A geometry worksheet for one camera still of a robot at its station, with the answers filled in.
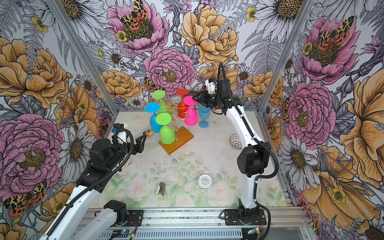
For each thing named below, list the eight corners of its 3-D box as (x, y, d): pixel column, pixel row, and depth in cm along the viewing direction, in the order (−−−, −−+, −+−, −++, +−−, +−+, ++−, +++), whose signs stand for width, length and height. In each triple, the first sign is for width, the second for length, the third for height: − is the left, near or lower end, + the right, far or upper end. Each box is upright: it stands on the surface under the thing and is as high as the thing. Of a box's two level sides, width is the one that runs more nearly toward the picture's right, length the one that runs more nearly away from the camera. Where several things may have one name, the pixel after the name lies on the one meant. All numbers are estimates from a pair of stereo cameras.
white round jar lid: (196, 187, 86) (196, 182, 80) (202, 177, 90) (203, 172, 84) (206, 194, 84) (207, 189, 78) (212, 183, 87) (213, 178, 81)
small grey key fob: (156, 195, 83) (155, 193, 81) (158, 183, 87) (157, 181, 85) (164, 195, 83) (163, 193, 81) (165, 183, 87) (164, 181, 86)
